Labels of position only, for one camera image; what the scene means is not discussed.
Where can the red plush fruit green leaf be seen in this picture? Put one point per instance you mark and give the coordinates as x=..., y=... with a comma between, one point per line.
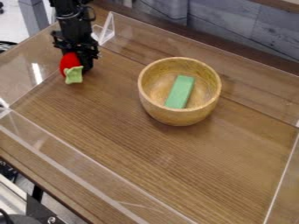
x=71, y=68

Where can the black device lower left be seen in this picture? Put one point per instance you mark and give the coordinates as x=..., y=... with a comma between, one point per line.
x=25, y=211

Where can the clear acrylic tray enclosure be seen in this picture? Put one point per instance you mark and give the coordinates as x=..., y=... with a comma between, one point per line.
x=121, y=169

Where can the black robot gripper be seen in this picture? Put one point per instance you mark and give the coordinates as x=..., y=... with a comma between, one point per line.
x=72, y=39

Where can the grey post upper left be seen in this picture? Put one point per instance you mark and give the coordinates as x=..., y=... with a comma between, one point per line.
x=33, y=15

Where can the wooden bowl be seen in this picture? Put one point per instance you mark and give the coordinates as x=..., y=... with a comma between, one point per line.
x=155, y=83

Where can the green rectangular block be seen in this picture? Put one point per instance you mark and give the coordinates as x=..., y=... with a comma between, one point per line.
x=180, y=92

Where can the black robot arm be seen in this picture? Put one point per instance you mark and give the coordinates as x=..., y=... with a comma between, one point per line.
x=72, y=8

